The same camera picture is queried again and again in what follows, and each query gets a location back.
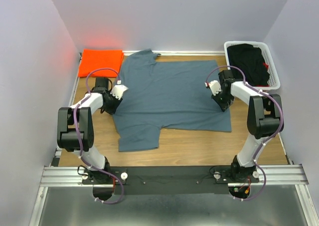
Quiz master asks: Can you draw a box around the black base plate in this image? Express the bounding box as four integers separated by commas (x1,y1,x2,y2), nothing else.
77,166,259,200

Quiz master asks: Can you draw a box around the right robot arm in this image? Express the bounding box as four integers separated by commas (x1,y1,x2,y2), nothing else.
206,70,284,182

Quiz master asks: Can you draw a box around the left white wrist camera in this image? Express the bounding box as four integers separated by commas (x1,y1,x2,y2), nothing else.
110,84,128,100

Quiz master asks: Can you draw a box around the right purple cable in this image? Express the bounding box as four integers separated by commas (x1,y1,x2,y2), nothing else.
205,65,285,202

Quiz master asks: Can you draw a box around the red garment in basket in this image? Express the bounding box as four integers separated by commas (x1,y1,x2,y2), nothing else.
256,62,270,86

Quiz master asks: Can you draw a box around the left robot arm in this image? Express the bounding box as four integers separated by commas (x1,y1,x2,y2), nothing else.
57,77,128,184

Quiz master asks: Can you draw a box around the white laundry basket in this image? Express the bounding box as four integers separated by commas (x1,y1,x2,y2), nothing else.
224,40,281,92

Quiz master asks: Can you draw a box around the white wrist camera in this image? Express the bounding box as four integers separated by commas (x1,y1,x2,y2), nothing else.
205,80,221,96
110,84,128,100

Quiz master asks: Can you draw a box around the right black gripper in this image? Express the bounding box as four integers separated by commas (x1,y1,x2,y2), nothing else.
211,89,234,112

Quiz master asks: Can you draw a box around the aluminium rail frame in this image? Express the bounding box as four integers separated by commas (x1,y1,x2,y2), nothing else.
27,51,319,226

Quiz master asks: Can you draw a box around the folded orange t-shirt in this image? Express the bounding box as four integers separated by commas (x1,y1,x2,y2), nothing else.
78,49,124,78

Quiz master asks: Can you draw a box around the blue-grey t-shirt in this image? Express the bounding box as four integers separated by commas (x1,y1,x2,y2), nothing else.
113,49,232,152

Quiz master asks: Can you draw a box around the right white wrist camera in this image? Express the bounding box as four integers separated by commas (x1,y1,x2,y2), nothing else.
205,80,221,96

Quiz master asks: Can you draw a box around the black t-shirt in basket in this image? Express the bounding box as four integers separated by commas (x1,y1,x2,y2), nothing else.
227,44,265,86

